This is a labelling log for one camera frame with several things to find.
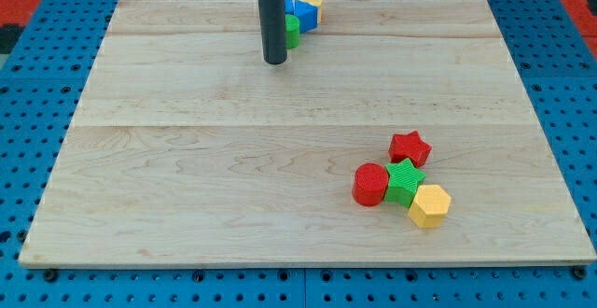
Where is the green star block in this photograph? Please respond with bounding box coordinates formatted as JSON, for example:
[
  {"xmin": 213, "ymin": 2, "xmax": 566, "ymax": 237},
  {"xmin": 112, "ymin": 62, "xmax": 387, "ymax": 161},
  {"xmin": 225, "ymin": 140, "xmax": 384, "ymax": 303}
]
[{"xmin": 384, "ymin": 159, "xmax": 425, "ymax": 208}]

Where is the light wooden board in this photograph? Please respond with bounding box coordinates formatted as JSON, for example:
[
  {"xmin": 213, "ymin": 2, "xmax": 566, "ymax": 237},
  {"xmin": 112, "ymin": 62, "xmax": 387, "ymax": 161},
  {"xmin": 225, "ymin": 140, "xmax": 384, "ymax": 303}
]
[{"xmin": 19, "ymin": 0, "xmax": 596, "ymax": 270}]

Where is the green cylinder block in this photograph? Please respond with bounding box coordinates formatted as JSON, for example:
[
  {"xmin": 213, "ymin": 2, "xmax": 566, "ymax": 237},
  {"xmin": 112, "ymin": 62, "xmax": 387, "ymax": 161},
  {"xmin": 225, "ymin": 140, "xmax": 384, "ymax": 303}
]
[{"xmin": 285, "ymin": 14, "xmax": 300, "ymax": 49}]

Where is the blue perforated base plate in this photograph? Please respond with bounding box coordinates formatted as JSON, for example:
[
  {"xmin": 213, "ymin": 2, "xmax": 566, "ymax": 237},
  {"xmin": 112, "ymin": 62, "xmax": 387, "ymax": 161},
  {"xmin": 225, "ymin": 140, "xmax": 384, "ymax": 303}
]
[{"xmin": 1, "ymin": 0, "xmax": 596, "ymax": 307}]

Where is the yellow hexagon block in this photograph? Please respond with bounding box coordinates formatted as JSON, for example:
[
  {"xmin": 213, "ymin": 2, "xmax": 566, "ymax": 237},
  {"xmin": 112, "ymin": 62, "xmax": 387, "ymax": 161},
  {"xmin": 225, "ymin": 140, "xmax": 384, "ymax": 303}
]
[{"xmin": 408, "ymin": 185, "xmax": 451, "ymax": 229}]

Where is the blue cube block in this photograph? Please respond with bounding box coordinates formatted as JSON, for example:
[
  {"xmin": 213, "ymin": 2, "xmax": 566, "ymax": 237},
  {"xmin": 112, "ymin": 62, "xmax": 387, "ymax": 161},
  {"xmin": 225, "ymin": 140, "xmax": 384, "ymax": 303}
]
[{"xmin": 294, "ymin": 0, "xmax": 318, "ymax": 34}]

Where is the red cylinder block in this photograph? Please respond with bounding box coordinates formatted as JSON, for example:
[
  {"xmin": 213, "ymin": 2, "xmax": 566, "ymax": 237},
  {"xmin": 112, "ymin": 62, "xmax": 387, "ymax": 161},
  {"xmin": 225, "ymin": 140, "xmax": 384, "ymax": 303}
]
[{"xmin": 352, "ymin": 162, "xmax": 389, "ymax": 206}]

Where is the red star block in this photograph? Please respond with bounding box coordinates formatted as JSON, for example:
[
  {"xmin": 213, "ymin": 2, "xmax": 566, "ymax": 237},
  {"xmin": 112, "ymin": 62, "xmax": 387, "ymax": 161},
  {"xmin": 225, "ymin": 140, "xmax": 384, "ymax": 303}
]
[{"xmin": 388, "ymin": 131, "xmax": 432, "ymax": 168}]

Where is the small blue block behind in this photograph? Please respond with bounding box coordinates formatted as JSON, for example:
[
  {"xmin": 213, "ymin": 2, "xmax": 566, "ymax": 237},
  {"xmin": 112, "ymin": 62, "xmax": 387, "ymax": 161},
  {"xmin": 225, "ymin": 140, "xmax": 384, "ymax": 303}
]
[{"xmin": 285, "ymin": 0, "xmax": 295, "ymax": 15}]

